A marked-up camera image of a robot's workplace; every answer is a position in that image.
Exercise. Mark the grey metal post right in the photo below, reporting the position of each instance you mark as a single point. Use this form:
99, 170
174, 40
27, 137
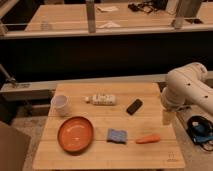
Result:
187, 11

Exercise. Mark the grey metal post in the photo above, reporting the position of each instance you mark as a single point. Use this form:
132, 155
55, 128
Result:
187, 11
90, 9

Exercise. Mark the white plastic bottle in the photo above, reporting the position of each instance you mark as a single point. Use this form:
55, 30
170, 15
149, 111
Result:
101, 99

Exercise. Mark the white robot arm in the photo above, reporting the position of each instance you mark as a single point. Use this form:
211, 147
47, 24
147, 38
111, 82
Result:
186, 83

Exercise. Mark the blue sponge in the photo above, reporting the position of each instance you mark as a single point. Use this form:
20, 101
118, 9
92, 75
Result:
117, 136

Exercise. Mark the clear plastic cup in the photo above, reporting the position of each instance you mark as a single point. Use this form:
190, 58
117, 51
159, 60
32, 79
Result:
45, 26

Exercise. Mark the black rectangular block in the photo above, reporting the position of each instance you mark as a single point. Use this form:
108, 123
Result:
134, 106

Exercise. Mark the white paper sheet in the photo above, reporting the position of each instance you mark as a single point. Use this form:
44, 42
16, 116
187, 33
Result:
107, 9

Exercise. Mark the white ceramic cup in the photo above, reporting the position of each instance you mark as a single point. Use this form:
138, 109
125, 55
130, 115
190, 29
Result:
60, 104

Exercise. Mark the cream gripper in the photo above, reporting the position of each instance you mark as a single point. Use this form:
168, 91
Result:
168, 116

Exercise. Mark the orange bowl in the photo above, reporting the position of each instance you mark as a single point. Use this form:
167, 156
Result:
75, 134

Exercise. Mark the orange carrot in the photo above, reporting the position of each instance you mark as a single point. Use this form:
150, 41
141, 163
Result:
148, 139

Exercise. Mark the white crumpled paper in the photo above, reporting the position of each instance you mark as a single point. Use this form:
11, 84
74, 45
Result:
110, 24

